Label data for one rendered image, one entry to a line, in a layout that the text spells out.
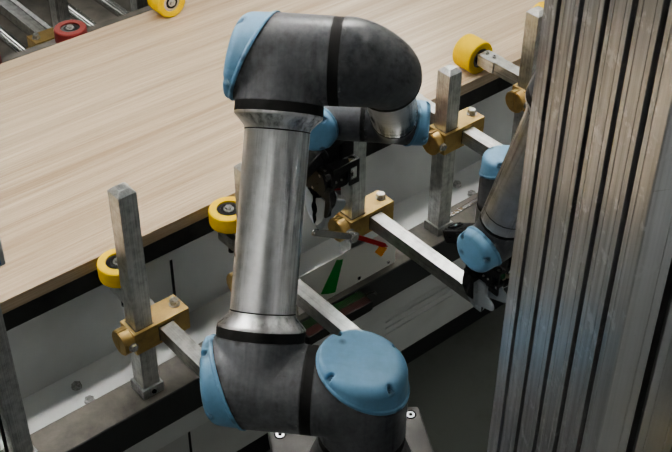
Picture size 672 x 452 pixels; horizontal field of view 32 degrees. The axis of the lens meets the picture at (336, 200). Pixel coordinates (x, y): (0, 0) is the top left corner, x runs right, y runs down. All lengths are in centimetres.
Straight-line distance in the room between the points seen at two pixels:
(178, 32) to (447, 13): 67
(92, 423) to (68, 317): 23
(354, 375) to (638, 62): 68
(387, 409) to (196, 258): 103
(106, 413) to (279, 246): 82
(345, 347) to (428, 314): 166
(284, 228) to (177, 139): 106
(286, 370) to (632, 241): 64
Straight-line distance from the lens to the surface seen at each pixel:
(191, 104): 262
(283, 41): 147
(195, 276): 245
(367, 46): 146
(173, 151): 247
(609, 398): 104
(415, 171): 276
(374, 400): 144
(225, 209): 229
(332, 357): 146
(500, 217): 179
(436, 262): 224
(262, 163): 147
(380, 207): 235
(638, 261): 94
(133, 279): 203
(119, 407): 221
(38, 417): 234
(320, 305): 215
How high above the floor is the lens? 231
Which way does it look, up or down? 38 degrees down
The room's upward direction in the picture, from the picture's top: straight up
